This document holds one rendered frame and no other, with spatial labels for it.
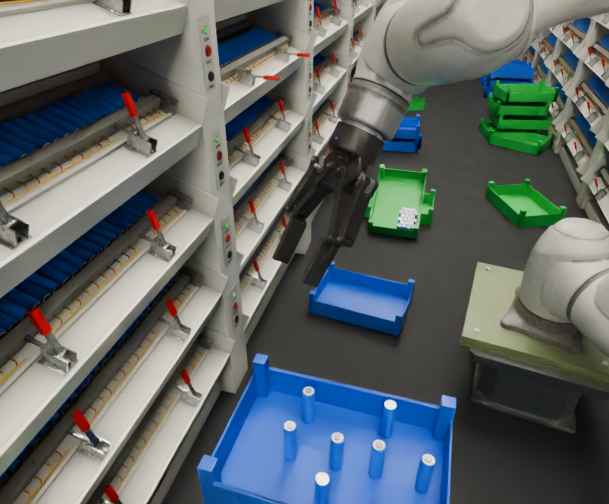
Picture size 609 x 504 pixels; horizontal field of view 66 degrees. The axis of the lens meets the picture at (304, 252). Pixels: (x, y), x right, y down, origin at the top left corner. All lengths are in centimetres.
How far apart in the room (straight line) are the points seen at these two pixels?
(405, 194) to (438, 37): 159
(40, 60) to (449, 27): 42
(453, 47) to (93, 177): 48
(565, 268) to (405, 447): 57
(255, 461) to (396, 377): 73
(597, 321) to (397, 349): 59
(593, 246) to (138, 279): 89
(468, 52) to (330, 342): 108
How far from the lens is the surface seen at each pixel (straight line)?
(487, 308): 129
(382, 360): 141
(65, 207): 65
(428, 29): 54
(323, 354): 141
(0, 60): 56
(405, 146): 282
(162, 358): 95
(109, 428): 87
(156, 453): 106
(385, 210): 203
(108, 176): 71
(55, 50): 62
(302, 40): 153
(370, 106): 66
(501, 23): 52
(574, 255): 112
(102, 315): 76
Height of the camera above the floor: 101
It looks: 33 degrees down
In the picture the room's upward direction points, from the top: straight up
